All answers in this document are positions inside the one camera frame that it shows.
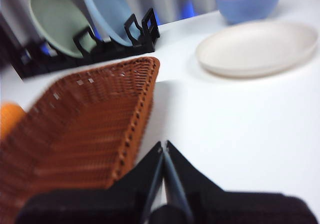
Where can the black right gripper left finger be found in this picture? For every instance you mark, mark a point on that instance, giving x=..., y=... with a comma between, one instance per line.
x=105, y=206

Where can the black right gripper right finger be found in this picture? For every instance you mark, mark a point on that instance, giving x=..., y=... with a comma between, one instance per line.
x=237, y=209

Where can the brown wicker basket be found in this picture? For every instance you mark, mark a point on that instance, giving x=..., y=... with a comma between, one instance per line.
x=87, y=124

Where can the yellow-orange corn cob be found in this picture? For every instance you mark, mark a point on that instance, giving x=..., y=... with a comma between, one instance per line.
x=10, y=119

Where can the black dish rack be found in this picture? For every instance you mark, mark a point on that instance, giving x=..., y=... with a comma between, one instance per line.
x=120, y=50

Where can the white oval plate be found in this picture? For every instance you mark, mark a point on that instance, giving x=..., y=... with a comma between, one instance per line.
x=255, y=49

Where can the pale green plate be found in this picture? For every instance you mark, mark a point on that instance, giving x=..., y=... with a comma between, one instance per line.
x=57, y=19

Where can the light blue plate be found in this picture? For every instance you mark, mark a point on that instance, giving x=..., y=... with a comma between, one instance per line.
x=107, y=9

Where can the blue bowl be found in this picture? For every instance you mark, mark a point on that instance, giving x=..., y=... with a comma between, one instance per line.
x=247, y=7

